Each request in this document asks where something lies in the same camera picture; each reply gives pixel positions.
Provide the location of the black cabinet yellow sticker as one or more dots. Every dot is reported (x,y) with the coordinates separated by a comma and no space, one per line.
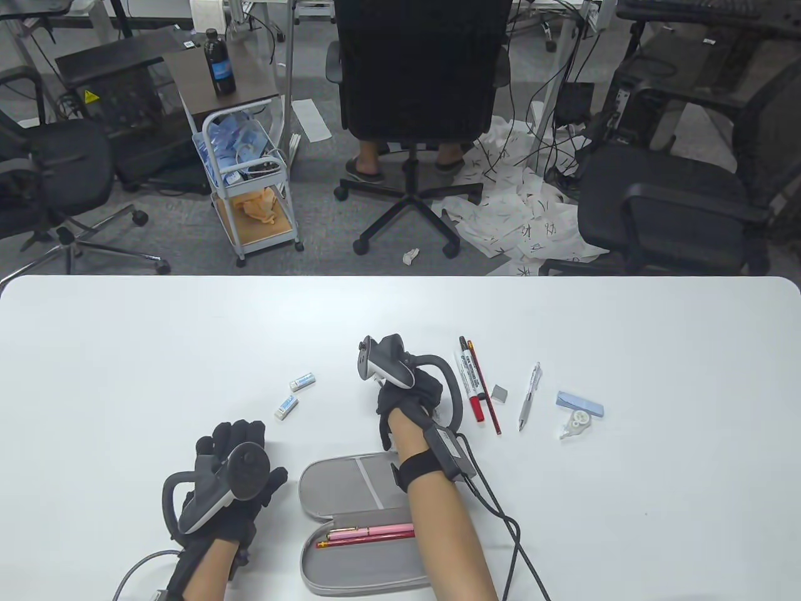
(125,106)

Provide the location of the grey chair wheel base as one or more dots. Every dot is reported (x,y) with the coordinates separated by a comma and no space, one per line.
(538,28)

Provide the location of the white eraser blue sleeve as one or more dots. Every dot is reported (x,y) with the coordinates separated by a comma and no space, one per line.
(286,407)
(302,382)

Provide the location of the grey right hand controller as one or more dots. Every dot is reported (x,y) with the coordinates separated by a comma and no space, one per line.
(391,366)

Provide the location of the red wooden pencil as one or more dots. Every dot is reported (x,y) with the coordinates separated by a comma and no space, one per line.
(494,416)
(363,543)

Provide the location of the person's left hand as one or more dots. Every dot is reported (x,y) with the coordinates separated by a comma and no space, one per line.
(238,435)

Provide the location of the small grey metal block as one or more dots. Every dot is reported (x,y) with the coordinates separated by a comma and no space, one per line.
(499,393)

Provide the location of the person's left forearm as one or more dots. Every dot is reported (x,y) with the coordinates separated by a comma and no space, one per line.
(206,573)

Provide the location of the white marker black cap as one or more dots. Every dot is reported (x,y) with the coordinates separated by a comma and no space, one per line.
(472,372)

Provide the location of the black mesh armrest chair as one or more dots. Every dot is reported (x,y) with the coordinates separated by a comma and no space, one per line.
(663,188)

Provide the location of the white cartoon print pencil case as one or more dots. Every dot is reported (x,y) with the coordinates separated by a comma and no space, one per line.
(350,476)

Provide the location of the pile of blue packets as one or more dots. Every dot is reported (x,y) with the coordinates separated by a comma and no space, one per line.
(234,141)

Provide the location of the grey hand controller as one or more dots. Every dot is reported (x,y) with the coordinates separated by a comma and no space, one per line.
(247,469)
(391,366)

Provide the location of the black mesh office chair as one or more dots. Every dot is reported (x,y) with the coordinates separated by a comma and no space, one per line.
(707,69)

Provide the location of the white printed floor sheet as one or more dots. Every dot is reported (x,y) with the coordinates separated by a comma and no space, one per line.
(532,219)

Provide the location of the white correction tape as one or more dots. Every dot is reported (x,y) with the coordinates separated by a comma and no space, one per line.
(577,424)

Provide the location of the black box on floor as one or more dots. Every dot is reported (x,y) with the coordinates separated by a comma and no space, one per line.
(574,103)

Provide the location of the pink pen gold trim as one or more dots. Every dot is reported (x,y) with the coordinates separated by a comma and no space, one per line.
(375,532)

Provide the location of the silver mechanical pen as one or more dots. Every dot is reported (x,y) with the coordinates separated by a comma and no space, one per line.
(529,400)

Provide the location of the black high-back office chair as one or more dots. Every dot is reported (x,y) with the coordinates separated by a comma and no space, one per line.
(413,62)

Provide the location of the white trolley cart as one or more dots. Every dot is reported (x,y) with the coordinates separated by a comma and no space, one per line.
(250,241)

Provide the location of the person's right forearm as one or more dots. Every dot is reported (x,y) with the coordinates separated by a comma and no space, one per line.
(438,532)

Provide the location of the white paper sheet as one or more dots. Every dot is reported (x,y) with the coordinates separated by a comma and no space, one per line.
(311,120)

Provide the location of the white marker red cap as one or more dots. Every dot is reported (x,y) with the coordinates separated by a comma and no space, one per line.
(477,410)

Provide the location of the grey left hand controller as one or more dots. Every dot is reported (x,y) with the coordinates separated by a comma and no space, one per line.
(247,469)

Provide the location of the orange cloth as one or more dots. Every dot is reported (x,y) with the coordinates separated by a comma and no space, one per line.
(258,206)

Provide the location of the white power strip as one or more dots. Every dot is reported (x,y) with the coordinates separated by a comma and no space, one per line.
(295,149)

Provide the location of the light blue note pad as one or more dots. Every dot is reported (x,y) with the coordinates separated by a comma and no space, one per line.
(579,402)

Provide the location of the black chair chrome base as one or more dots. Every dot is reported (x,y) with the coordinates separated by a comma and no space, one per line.
(69,169)

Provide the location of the white desk leg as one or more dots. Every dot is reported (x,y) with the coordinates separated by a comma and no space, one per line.
(289,75)
(557,62)

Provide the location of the crumpled white paper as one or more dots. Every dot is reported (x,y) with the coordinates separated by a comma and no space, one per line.
(411,256)

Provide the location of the person's right hand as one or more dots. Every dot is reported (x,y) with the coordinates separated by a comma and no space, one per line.
(400,400)

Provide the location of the dark bottle blue label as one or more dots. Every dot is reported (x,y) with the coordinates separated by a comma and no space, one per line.
(220,62)

